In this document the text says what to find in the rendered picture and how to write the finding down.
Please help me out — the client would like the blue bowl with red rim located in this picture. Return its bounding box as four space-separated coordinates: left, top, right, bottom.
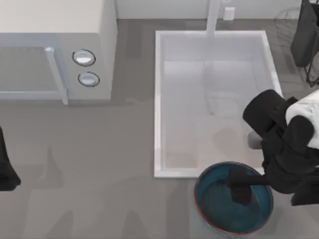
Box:
194 161 275 237

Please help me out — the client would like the white sink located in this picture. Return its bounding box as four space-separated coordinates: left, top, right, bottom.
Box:
153 30 284 180

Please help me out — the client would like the black folded stand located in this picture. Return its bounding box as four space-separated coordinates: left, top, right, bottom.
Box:
290 0 319 88

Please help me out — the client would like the tall white tap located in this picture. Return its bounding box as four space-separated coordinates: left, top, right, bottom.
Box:
205 0 218 38

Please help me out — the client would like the small silver microwave knob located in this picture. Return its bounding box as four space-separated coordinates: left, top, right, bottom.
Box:
77 71 101 88

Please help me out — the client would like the large silver microwave knob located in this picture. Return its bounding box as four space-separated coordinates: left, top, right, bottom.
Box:
71 48 97 67

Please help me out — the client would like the pale microwave oven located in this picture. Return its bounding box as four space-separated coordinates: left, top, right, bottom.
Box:
0 0 118 106

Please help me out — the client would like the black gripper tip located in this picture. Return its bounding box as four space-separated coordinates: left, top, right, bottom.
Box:
0 125 22 192

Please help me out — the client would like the microwave glass door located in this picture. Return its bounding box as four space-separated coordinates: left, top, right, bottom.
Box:
0 46 66 101

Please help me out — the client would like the white wall socket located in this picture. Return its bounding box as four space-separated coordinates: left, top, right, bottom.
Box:
224 6 235 21

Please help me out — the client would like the pale microwave door handle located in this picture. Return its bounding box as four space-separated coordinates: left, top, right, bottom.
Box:
44 46 69 106

